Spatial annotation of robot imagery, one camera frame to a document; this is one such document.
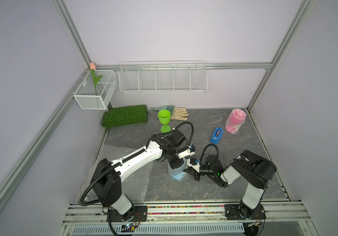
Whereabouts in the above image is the blue tape dispenser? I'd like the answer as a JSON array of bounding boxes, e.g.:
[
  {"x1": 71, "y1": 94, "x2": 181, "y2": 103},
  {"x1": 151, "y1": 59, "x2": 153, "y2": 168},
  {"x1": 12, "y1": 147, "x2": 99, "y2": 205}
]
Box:
[{"x1": 210, "y1": 127, "x2": 223, "y2": 145}]

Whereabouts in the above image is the blue plastic wine glass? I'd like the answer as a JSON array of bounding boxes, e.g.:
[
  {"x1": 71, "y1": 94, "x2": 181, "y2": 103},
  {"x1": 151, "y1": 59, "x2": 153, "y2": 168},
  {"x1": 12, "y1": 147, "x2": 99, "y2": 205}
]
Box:
[{"x1": 169, "y1": 169, "x2": 186, "y2": 181}]

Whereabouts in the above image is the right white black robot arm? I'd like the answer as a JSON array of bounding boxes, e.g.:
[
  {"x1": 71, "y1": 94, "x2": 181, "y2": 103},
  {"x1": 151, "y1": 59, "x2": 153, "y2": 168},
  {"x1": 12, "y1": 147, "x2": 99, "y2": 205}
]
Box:
[{"x1": 185, "y1": 150, "x2": 277, "y2": 221}]

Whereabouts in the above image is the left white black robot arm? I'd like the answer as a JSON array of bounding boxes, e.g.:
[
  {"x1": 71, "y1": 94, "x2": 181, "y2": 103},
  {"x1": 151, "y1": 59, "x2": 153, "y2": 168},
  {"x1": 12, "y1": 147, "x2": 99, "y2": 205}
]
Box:
[{"x1": 79, "y1": 130, "x2": 195, "y2": 221}]

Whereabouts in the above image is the green plastic wine glass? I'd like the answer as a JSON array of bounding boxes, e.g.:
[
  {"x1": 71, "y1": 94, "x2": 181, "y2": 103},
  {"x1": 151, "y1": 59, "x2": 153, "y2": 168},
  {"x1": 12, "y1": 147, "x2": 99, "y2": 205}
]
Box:
[{"x1": 158, "y1": 110, "x2": 171, "y2": 133}]

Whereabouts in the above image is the bubble wrap sheet stack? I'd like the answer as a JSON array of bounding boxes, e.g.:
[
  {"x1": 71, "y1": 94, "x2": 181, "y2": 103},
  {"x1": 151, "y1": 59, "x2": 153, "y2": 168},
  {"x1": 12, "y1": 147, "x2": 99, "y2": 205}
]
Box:
[{"x1": 81, "y1": 145, "x2": 153, "y2": 203}]

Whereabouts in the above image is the beige cloth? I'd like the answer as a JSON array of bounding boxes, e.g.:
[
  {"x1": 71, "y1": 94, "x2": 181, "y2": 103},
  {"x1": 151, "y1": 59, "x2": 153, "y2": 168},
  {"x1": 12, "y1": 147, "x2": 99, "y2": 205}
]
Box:
[{"x1": 170, "y1": 108, "x2": 189, "y2": 121}]

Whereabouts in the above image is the green artificial grass mat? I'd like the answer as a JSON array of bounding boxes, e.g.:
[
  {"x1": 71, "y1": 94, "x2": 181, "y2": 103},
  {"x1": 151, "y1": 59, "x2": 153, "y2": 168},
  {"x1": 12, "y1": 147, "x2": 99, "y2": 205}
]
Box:
[{"x1": 101, "y1": 105, "x2": 148, "y2": 128}]

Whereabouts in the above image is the artificial pink tulip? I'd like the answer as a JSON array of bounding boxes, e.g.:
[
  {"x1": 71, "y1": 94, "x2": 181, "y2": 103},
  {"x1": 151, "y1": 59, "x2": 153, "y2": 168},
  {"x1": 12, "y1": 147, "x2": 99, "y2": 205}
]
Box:
[{"x1": 90, "y1": 62, "x2": 103, "y2": 95}]

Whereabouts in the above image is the long white wire shelf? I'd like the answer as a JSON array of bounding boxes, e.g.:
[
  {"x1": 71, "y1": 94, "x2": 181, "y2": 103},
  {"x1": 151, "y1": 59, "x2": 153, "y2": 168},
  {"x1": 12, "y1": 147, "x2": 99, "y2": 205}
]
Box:
[{"x1": 119, "y1": 61, "x2": 208, "y2": 93}]

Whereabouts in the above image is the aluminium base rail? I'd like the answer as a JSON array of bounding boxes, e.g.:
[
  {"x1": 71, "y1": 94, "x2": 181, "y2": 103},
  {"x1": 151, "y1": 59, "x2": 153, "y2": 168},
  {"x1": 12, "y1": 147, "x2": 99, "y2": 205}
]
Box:
[{"x1": 59, "y1": 199, "x2": 319, "y2": 236}]

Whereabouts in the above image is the small white wire basket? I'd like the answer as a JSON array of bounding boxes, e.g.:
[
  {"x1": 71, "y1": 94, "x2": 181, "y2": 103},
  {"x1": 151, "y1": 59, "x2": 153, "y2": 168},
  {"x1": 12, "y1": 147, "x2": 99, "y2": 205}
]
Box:
[{"x1": 73, "y1": 70, "x2": 117, "y2": 110}]

